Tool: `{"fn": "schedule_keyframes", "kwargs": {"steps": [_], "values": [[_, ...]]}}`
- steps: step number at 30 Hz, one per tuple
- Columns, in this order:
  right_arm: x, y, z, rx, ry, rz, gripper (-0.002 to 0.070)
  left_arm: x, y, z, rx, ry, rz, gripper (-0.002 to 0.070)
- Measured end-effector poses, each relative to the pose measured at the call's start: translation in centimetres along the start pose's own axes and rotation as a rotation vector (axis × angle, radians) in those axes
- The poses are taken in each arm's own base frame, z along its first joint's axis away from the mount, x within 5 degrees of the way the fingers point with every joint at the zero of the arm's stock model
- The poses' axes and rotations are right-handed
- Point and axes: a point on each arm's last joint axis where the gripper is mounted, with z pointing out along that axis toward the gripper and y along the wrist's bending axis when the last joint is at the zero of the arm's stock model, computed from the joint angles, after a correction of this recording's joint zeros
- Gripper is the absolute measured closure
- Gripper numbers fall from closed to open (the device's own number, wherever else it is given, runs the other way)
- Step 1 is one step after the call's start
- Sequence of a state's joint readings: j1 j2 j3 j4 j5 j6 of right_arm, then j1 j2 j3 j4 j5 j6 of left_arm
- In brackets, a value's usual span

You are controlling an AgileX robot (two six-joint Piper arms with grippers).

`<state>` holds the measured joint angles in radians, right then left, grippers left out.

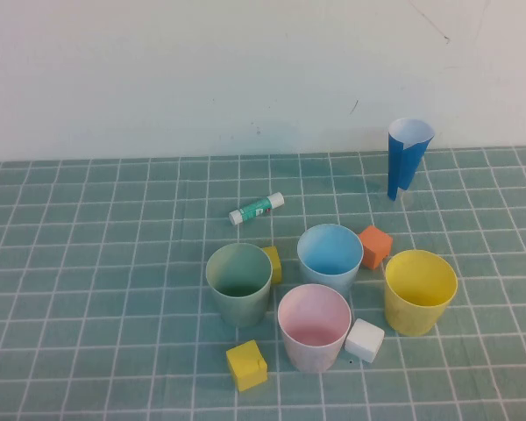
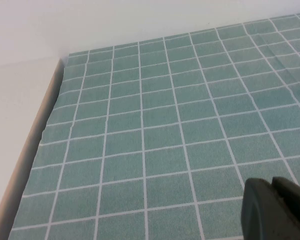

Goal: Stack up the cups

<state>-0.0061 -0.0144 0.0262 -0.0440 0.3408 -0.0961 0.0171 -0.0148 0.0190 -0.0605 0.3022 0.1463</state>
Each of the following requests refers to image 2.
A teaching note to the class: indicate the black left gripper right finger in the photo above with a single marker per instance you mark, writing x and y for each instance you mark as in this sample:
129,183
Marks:
295,200

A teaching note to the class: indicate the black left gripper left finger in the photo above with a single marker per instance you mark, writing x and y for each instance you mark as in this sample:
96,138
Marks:
260,215

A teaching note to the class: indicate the green white grid tablecloth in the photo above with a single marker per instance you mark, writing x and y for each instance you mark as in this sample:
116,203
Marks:
152,137

